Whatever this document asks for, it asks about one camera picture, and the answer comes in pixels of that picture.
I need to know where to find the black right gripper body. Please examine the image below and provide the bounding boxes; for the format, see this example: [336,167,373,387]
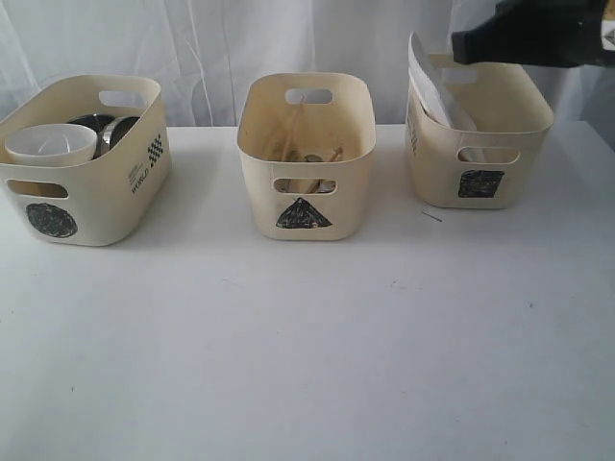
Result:
[496,1,614,65]

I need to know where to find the white square plate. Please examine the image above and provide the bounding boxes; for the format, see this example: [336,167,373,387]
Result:
[408,32,477,132]

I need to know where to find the wooden chopstick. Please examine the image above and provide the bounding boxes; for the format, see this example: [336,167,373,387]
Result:
[304,147,343,194]
[280,96,306,162]

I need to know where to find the white ceramic bowl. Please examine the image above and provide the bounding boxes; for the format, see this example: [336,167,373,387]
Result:
[4,124,98,167]

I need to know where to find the steel spoon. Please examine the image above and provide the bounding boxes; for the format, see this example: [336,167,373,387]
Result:
[303,153,325,163]

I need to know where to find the steel table knife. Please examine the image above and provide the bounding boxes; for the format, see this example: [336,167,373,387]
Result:
[317,180,336,194]

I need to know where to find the cream bin with square mark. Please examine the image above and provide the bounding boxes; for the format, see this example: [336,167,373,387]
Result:
[406,54,554,209]

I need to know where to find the cream bin with triangle mark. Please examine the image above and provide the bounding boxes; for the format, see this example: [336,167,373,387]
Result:
[237,72,376,241]

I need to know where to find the white curtain backdrop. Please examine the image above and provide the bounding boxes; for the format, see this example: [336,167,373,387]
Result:
[0,0,615,129]

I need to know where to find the cream bin with circle mark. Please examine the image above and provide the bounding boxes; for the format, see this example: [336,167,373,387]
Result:
[1,75,171,246]

